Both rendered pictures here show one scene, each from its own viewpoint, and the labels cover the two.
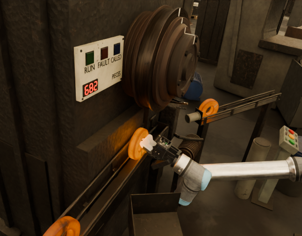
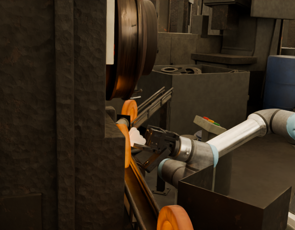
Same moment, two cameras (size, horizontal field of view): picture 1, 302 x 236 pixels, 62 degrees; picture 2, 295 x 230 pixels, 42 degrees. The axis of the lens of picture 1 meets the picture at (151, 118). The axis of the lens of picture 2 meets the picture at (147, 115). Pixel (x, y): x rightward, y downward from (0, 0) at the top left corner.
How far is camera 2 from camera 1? 0.83 m
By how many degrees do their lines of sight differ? 39
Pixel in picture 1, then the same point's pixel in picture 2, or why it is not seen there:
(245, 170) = (227, 139)
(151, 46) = (134, 5)
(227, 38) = not seen: hidden behind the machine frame
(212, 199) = not seen: outside the picture
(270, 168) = (245, 129)
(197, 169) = (202, 144)
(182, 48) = (151, 10)
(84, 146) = (113, 134)
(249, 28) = not seen: hidden behind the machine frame
